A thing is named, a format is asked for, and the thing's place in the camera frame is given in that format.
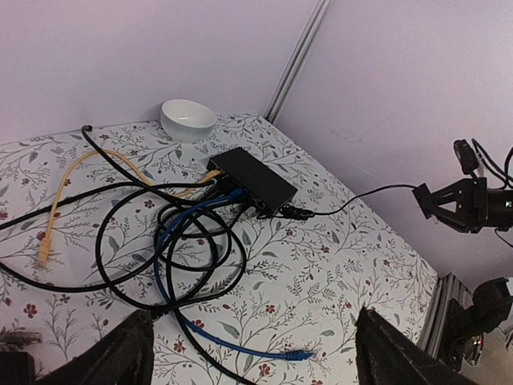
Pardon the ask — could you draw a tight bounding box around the black power adapter with cord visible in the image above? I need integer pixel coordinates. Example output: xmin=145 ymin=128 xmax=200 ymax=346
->
xmin=256 ymin=183 xmax=418 ymax=220

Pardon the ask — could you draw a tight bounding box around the yellow ethernet cable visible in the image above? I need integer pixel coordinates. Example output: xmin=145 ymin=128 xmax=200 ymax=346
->
xmin=34 ymin=148 xmax=224 ymax=270

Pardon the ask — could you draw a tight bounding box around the black ethernet cable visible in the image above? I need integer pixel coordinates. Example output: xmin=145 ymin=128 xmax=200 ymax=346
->
xmin=0 ymin=124 xmax=257 ymax=385

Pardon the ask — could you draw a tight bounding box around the right aluminium frame post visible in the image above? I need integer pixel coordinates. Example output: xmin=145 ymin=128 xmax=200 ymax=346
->
xmin=264 ymin=0 xmax=335 ymax=124

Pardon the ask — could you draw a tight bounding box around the blue ethernet cable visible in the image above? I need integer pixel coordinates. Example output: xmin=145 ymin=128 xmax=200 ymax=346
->
xmin=154 ymin=188 xmax=317 ymax=362

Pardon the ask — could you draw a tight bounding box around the black TP-Link network switch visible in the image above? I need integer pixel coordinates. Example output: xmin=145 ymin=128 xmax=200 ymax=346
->
xmin=207 ymin=148 xmax=297 ymax=217

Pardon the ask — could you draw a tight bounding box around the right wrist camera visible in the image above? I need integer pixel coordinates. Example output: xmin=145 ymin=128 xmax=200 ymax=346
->
xmin=453 ymin=140 xmax=486 ymax=178

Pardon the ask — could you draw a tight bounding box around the white bowl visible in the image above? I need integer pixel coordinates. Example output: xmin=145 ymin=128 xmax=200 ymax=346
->
xmin=160 ymin=99 xmax=217 ymax=143

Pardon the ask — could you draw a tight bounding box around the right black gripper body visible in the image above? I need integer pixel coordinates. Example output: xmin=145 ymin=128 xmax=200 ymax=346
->
xmin=413 ymin=178 xmax=512 ymax=233

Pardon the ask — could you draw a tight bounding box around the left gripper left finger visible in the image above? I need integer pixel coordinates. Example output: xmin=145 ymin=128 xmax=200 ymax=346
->
xmin=36 ymin=310 xmax=155 ymax=384

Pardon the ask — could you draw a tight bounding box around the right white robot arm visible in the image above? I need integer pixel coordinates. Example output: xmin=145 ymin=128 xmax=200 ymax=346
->
xmin=413 ymin=177 xmax=512 ymax=371

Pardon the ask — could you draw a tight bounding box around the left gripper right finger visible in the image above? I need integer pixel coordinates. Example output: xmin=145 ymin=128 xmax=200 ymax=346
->
xmin=355 ymin=307 xmax=473 ymax=384

